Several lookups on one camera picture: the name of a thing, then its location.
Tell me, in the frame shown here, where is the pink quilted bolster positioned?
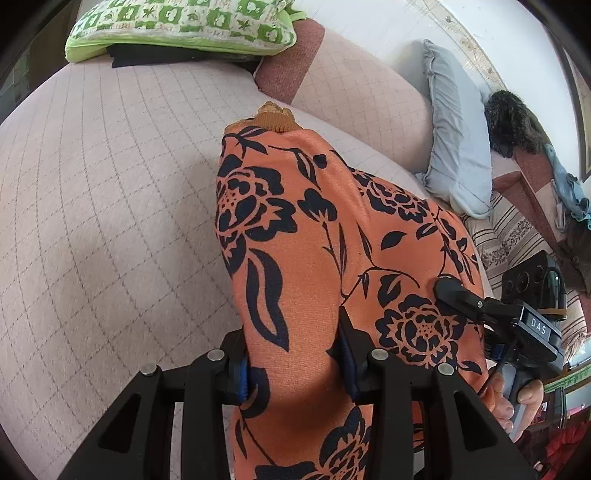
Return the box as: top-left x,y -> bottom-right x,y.
254,21 -> 433,175

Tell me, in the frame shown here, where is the light blue cloth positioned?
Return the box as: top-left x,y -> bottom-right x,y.
542,143 -> 591,232

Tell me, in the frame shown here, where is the striped floral cushion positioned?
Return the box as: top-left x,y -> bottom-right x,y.
462,191 -> 587,365

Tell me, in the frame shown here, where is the pink quilted bed cover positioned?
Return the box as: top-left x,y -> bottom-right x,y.
0,58 -> 416,480

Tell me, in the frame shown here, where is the green patterned pillow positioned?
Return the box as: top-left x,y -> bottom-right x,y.
65,0 -> 308,64

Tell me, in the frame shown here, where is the orange floral garment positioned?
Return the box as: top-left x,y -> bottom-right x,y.
215,104 -> 490,480

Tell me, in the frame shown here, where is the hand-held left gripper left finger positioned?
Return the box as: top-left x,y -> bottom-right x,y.
58,330 -> 253,480

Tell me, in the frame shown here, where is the light grey pillow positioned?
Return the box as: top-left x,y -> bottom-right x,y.
414,39 -> 495,220

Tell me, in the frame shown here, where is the red cloth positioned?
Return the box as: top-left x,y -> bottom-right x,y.
544,415 -> 588,463

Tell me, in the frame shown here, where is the black folded cloth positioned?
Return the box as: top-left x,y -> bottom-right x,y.
108,41 -> 260,70

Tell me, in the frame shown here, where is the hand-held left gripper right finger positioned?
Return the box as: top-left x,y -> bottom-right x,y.
327,308 -> 525,480

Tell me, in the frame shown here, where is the brown garment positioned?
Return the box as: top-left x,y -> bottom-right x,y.
554,222 -> 591,292

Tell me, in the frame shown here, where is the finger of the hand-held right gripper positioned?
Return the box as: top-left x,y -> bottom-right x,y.
434,274 -> 522,334

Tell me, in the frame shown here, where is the dark furry garment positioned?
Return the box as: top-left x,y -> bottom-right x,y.
484,90 -> 550,158

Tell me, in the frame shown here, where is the pink quilted cushion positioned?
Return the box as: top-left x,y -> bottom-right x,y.
489,148 -> 560,219

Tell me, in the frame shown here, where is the person's right hand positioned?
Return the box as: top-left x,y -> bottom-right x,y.
480,369 -> 546,435

